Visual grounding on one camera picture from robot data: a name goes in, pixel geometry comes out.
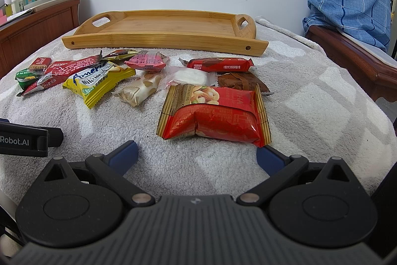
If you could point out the wooden side cabinet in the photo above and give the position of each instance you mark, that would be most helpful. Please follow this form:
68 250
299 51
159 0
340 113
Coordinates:
26 35

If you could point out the pink snack packet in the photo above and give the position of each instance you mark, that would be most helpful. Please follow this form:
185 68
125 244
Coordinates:
148 61

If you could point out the clear packet white candy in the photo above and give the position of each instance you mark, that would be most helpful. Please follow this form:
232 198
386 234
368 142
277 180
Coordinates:
185 75

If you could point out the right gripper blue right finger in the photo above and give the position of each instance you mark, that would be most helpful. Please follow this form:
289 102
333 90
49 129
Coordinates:
282 170

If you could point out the grey checkered blanket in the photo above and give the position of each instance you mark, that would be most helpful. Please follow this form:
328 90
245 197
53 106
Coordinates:
315 109

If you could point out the brown almond cake packet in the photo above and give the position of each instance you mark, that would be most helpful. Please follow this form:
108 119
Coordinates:
242 81

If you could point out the yellow Ameria snack packet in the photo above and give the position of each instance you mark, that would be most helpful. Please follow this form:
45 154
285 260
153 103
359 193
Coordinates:
92 83

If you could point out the bamboo serving tray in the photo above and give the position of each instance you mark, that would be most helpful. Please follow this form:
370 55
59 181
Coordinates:
175 29

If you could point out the white tray on cabinet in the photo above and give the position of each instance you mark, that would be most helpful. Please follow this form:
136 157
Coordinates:
42 4

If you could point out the red chocolate wafer bar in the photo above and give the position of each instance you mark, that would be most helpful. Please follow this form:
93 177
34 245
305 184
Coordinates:
219 64

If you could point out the green snack packet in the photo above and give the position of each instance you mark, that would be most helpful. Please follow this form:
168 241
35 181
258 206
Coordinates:
25 78

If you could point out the red Biscoff biscuit packet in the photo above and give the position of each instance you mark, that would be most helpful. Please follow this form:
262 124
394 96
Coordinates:
40 65

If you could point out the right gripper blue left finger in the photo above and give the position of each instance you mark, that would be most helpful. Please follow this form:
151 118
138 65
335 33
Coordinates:
109 171

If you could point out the small white bottle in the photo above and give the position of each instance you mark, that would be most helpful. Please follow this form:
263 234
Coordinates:
15 7

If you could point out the large red nut snack bag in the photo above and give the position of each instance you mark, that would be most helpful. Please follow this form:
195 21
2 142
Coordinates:
215 112

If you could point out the wooden chair on right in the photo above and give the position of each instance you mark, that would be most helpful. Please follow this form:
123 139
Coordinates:
377 79

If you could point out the gold red snack packet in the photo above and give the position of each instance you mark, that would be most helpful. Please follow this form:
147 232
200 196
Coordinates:
120 55

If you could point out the long red stick packet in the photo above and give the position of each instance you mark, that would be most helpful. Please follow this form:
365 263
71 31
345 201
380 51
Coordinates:
58 72

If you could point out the beige nougat snack packet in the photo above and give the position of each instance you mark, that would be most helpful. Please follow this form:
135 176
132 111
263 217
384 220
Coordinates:
140 89

